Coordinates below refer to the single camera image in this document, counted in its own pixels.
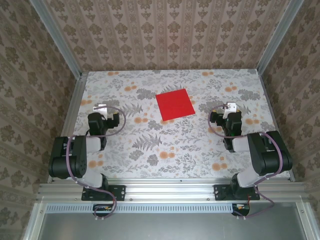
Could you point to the aluminium corner post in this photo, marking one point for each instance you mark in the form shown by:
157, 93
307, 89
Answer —
57, 40
277, 35

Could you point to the grey metal sheet panel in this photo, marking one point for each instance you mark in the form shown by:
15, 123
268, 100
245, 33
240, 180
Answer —
170, 227

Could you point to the floral patterned table cover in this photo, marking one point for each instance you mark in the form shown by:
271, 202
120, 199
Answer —
175, 155

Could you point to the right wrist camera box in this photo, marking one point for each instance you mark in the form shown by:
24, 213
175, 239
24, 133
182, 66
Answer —
230, 108

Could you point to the red square paper sheet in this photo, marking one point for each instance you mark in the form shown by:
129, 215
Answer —
175, 105

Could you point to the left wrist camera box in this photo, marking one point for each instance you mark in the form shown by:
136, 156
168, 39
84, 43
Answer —
100, 109

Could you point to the long aluminium base rail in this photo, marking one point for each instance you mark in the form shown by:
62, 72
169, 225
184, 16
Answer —
170, 191

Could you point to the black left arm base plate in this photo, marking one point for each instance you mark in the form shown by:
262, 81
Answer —
120, 192

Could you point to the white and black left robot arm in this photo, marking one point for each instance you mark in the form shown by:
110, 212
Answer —
60, 155

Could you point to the aluminium side rail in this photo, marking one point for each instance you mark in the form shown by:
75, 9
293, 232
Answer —
72, 120
277, 125

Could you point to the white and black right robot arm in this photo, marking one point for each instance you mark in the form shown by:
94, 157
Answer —
270, 155

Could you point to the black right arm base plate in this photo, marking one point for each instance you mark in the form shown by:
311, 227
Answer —
220, 192

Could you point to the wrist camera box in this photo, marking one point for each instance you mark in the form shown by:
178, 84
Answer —
100, 109
230, 108

